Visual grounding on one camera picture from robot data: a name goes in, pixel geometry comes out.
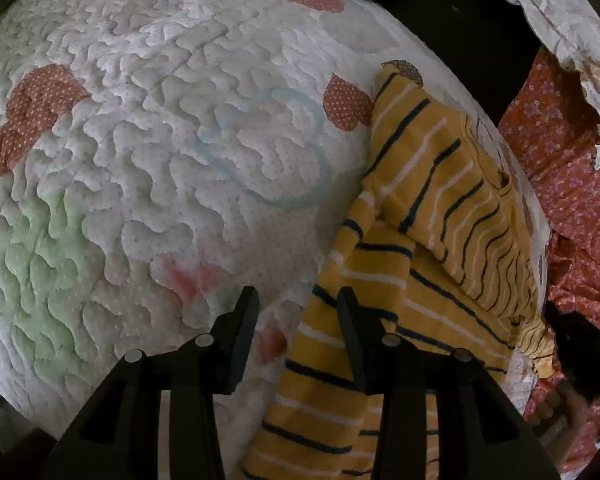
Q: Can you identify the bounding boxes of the right hand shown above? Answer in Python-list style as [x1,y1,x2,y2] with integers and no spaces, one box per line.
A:
[527,382,590,464]

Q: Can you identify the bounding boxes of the red floral fabric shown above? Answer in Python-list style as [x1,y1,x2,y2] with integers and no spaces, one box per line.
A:
[496,46,600,476]

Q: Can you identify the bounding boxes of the yellow striped knit sweater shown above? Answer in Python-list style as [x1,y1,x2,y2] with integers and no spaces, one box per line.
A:
[242,60,555,479]

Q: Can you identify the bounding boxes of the white quilted patchwork bedspread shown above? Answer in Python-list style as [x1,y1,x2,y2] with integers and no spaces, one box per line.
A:
[0,0,548,479]

